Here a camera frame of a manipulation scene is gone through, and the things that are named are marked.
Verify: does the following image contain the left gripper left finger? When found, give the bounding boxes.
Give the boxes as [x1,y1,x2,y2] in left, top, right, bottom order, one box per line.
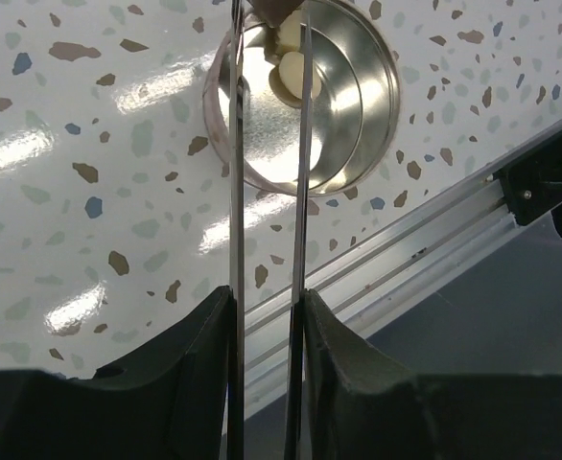
[0,286,232,459]

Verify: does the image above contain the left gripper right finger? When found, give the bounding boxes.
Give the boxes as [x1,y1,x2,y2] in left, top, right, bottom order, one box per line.
[304,290,562,459]

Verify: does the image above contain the silver metal tweezers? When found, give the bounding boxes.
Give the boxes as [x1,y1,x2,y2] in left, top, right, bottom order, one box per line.
[226,1,313,459]

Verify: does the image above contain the white oval chocolate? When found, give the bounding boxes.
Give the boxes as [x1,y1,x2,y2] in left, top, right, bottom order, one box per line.
[276,51,322,101]

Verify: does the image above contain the white square chocolate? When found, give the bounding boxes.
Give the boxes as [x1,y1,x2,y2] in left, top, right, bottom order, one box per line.
[264,16,302,64]

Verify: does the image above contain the brown chocolate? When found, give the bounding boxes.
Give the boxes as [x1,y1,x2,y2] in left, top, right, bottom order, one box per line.
[248,0,304,28]

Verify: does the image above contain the round silver tin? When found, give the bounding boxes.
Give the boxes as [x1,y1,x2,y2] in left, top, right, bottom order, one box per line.
[201,0,402,198]

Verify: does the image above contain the aluminium front rail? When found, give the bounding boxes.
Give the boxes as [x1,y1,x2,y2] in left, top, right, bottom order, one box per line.
[242,103,562,418]

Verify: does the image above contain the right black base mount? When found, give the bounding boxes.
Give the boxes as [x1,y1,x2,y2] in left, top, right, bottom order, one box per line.
[495,130,562,238]

